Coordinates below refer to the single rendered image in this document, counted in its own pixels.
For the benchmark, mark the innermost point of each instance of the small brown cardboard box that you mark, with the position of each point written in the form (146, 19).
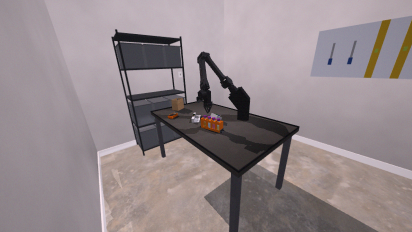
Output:
(177, 104)

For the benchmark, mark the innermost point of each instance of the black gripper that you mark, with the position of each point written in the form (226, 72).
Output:
(208, 105)

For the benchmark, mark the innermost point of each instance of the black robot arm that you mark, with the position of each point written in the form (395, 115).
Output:
(204, 84)

